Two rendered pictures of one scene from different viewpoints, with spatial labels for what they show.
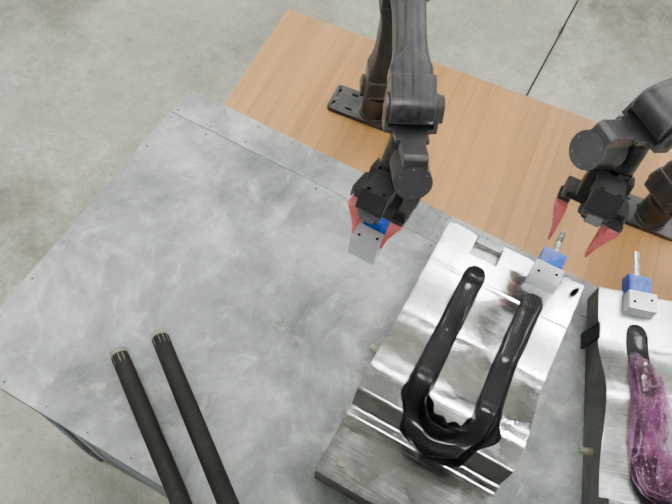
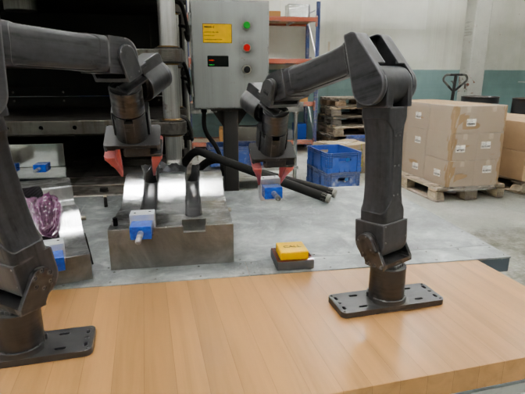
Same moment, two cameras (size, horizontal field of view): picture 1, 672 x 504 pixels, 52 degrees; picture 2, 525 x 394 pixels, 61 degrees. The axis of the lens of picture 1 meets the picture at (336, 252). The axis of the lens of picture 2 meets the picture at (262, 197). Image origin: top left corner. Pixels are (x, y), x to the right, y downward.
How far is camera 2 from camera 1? 1.78 m
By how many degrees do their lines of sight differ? 99
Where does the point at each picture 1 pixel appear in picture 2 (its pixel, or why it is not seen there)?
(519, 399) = (134, 191)
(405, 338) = (212, 188)
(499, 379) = (149, 198)
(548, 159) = (179, 349)
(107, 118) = not seen: outside the picture
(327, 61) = (491, 316)
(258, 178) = not seen: hidden behind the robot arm
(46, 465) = not seen: hidden behind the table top
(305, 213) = (336, 243)
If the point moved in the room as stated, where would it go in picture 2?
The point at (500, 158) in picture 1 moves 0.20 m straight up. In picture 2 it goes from (234, 325) to (233, 209)
